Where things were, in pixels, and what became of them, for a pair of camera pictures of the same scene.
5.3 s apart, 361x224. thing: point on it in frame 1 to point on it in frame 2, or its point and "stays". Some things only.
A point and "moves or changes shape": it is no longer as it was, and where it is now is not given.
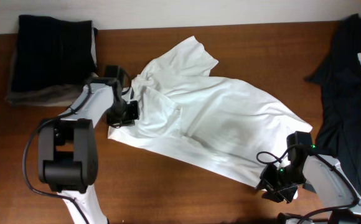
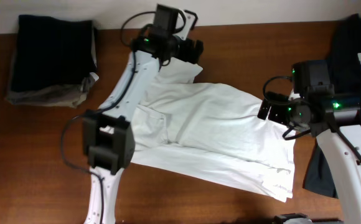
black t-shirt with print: (349, 126) stays
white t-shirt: (221, 122) moves or changes shape
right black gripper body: (274, 185) to (274, 110)
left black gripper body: (131, 111) to (192, 50)
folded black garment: (52, 52) stays
